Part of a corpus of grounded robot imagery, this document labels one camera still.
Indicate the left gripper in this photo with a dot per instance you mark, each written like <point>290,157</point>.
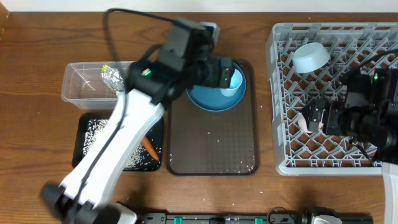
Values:
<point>214,79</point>

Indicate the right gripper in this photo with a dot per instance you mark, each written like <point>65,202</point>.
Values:
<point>334,108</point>

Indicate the pink cup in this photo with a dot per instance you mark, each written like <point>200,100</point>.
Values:
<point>304,124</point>

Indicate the light blue cup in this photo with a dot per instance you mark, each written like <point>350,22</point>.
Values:
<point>236,82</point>

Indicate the light blue rice bowl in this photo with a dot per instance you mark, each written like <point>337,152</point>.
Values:
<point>310,57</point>

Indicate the orange carrot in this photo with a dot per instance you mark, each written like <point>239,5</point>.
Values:
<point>149,148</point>

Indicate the foil snack wrapper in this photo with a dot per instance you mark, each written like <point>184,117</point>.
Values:
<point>112,78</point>

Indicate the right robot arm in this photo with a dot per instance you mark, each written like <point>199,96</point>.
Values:
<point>368,116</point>

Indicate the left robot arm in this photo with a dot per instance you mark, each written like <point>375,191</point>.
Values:
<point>84,194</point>

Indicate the grey dishwasher rack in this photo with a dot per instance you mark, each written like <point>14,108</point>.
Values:
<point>349,44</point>

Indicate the blue plate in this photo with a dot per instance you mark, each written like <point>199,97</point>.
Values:
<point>212,99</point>

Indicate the brown serving tray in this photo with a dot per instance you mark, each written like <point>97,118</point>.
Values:
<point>202,142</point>

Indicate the black plastic tray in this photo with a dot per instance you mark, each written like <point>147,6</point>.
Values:
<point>82,127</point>

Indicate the spilled white rice pile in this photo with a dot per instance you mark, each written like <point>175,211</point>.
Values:
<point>141,160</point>

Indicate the clear plastic bin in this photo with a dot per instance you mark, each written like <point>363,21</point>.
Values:
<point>83,85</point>

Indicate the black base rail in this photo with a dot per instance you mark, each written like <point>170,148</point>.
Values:
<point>162,218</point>

